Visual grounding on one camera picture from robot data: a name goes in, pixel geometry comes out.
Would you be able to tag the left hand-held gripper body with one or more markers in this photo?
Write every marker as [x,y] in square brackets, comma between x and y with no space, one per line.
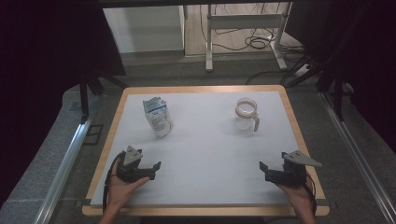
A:
[130,169]

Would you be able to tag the dark curtain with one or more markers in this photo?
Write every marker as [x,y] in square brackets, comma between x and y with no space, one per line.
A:
[367,46]
[46,62]

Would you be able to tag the white table mat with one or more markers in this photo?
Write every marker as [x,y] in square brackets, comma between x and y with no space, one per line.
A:
[202,149]

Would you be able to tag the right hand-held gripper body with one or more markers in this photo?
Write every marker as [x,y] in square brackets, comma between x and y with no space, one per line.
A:
[294,174]

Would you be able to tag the person's left hand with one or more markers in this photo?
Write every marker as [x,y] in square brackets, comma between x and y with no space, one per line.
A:
[120,191]

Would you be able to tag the white metal desk frame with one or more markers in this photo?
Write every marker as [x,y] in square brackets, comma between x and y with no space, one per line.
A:
[246,21]

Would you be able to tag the white cabinet panel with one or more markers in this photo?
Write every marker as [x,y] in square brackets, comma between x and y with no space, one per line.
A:
[143,29]

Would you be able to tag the wooden table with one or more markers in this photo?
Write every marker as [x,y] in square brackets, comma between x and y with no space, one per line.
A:
[202,88]

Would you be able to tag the black metal stand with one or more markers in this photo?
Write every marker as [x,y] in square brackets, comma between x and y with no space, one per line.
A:
[84,96]
[337,93]

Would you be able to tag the aluminium floor rail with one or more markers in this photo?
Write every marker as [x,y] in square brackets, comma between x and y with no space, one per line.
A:
[358,155]
[67,168]

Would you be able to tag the person's right hand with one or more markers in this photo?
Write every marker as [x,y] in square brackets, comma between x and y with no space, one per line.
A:
[300,196]

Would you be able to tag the white bag with blue label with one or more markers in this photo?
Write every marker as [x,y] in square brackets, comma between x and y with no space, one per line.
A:
[158,116]

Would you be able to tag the white power strip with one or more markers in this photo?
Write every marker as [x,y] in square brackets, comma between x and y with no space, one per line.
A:
[302,70]

